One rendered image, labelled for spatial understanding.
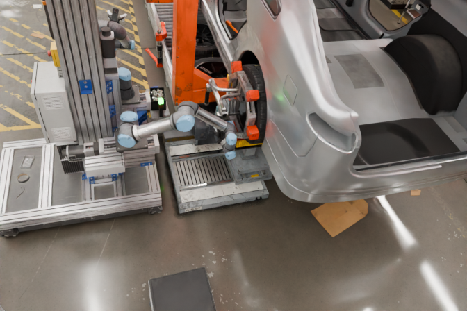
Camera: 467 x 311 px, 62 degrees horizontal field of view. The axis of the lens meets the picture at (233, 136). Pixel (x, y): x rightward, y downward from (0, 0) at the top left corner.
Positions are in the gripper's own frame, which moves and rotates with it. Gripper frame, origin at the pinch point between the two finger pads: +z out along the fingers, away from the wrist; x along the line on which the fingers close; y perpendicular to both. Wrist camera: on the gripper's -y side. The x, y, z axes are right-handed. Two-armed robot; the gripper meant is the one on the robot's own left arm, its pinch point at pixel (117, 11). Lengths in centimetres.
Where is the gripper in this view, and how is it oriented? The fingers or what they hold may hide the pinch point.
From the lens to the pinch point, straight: 353.2
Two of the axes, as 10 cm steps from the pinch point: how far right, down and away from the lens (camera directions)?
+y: -2.6, 6.8, 6.9
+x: 9.7, 1.7, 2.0
